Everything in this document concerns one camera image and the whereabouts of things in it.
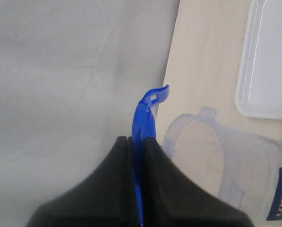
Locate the blue plastic lid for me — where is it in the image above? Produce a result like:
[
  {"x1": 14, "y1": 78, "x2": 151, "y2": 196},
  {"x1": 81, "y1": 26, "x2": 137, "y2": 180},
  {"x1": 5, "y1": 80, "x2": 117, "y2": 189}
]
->
[{"x1": 131, "y1": 85, "x2": 170, "y2": 227}]

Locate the white fabric backdrop curtain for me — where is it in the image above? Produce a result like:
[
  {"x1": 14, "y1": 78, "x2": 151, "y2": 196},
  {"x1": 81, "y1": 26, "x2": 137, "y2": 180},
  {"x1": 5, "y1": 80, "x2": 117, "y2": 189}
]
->
[{"x1": 0, "y1": 0, "x2": 179, "y2": 227}]

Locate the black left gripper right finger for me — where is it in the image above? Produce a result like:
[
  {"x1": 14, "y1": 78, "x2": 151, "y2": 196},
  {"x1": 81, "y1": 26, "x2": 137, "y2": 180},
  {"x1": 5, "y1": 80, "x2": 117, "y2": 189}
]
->
[{"x1": 141, "y1": 138, "x2": 253, "y2": 227}]

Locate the white rectangular plastic tray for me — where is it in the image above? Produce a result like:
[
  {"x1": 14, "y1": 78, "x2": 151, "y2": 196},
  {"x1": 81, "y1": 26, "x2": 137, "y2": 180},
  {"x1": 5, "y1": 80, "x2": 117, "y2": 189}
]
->
[{"x1": 235, "y1": 0, "x2": 282, "y2": 120}]

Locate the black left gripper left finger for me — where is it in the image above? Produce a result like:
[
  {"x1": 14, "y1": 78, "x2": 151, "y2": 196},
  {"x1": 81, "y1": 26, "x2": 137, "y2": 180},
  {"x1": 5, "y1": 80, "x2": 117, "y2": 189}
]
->
[{"x1": 27, "y1": 136, "x2": 140, "y2": 227}]

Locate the clear plastic tall container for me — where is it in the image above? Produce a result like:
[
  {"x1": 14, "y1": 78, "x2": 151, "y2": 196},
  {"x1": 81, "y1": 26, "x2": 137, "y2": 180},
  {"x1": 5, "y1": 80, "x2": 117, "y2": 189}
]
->
[{"x1": 162, "y1": 106, "x2": 282, "y2": 227}]

